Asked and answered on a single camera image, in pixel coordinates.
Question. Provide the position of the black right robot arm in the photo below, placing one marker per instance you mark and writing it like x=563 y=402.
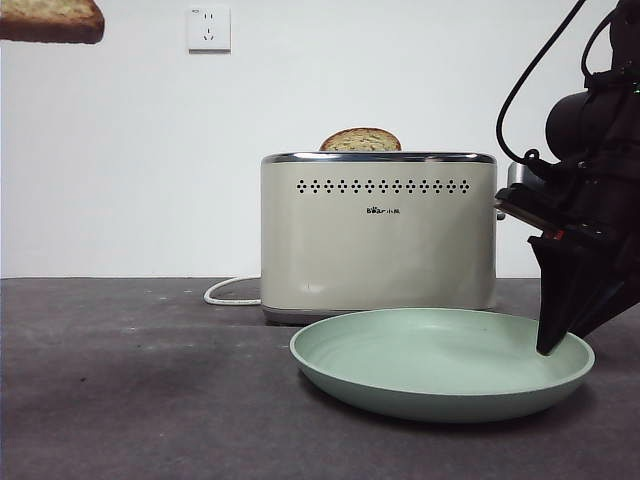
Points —
x=575 y=120

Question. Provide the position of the white wall socket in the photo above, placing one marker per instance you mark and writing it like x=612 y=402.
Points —
x=210 y=29

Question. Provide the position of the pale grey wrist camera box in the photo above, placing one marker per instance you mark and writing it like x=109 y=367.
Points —
x=516 y=175

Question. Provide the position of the small toasted bread slice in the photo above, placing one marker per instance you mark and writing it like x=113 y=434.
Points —
x=360 y=141

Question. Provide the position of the pale green round plate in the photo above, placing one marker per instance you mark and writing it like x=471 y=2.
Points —
x=400 y=350

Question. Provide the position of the large toasted bread slice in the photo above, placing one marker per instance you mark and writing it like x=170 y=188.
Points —
x=50 y=22

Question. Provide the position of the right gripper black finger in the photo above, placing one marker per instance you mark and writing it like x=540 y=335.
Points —
x=615 y=305
x=560 y=290

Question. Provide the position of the cream two-slot toaster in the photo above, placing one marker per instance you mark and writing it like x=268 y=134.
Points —
x=375 y=250

